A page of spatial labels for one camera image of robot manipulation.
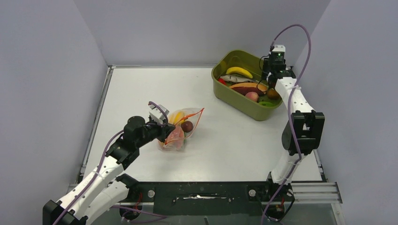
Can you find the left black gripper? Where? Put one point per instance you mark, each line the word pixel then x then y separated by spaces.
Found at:
pixel 165 129

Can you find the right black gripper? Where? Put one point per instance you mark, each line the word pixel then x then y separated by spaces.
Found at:
pixel 265 65

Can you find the peach fruit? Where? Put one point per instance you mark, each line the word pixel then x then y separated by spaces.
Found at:
pixel 162 146

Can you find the watermelon slice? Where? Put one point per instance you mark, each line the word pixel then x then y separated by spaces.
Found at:
pixel 175 140

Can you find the yellow bell pepper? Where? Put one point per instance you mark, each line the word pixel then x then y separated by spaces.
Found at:
pixel 177 117

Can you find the dark purple plum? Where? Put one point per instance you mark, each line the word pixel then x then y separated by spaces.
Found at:
pixel 187 126

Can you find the clear zip bag orange zipper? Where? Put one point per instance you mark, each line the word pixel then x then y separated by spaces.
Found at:
pixel 193 115

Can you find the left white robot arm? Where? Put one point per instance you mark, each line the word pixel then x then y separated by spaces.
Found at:
pixel 107 184

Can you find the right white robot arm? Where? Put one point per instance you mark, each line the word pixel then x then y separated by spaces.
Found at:
pixel 303 130

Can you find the green toy food piece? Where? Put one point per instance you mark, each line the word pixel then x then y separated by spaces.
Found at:
pixel 267 104

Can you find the olive green plastic bin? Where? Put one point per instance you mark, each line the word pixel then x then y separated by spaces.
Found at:
pixel 240 58

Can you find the brown kiwi fruit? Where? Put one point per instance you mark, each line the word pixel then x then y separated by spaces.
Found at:
pixel 273 94

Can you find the small pink peach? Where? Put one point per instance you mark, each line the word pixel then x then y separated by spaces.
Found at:
pixel 252 96

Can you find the papaya slice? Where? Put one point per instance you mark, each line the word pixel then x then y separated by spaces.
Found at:
pixel 244 88

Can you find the yellow banana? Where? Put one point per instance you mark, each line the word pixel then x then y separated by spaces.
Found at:
pixel 240 71

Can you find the grey fish toy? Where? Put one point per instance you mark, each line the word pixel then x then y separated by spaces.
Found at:
pixel 236 79

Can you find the red chili pepper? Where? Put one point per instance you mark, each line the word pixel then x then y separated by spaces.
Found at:
pixel 222 81

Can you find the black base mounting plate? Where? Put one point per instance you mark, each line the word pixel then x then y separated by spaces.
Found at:
pixel 253 198

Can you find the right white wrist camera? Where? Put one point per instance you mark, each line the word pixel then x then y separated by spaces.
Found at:
pixel 278 51

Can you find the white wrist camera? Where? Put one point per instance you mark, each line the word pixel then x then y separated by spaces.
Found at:
pixel 159 114
pixel 278 51

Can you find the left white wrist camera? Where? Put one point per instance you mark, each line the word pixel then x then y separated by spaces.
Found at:
pixel 159 114

